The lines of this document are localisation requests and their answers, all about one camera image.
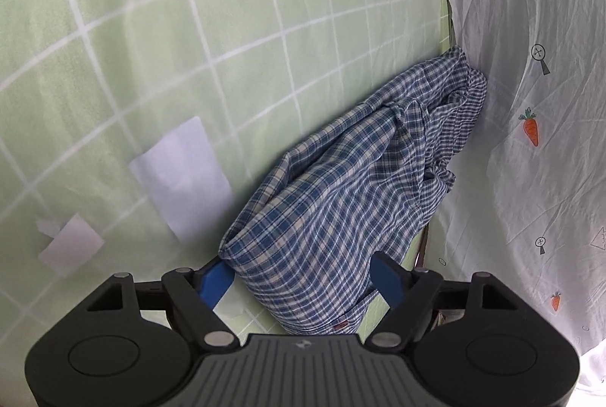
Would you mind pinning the small white paper sheet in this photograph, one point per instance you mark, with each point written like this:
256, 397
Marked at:
71, 248

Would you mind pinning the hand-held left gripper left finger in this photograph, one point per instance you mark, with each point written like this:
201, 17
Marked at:
215, 281

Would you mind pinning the large white paper sheet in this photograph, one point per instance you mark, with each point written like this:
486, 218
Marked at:
182, 179

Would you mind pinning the blue plaid shirt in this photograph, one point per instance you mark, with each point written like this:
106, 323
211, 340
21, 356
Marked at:
341, 198

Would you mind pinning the white carrot print sheet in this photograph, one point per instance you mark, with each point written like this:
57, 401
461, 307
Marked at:
521, 198

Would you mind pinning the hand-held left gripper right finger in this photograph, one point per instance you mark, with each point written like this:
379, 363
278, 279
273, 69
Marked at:
386, 279

